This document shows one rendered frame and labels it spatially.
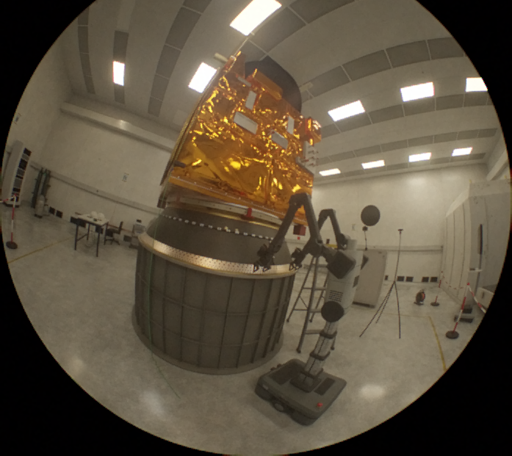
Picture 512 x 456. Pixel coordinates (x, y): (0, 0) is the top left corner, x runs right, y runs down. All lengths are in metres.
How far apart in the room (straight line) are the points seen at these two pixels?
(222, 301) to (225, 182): 1.03
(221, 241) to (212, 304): 0.54
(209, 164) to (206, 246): 0.70
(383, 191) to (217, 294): 8.43
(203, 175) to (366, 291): 4.27
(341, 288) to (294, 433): 1.28
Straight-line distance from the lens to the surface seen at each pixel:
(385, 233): 8.36
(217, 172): 1.42
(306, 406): 1.49
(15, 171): 7.23
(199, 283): 1.33
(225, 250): 1.33
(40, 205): 7.14
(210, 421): 1.59
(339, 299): 1.07
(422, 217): 8.54
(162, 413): 1.60
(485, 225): 5.85
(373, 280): 4.39
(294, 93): 3.26
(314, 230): 0.96
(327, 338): 1.26
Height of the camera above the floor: 1.48
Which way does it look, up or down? 13 degrees up
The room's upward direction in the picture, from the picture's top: 10 degrees clockwise
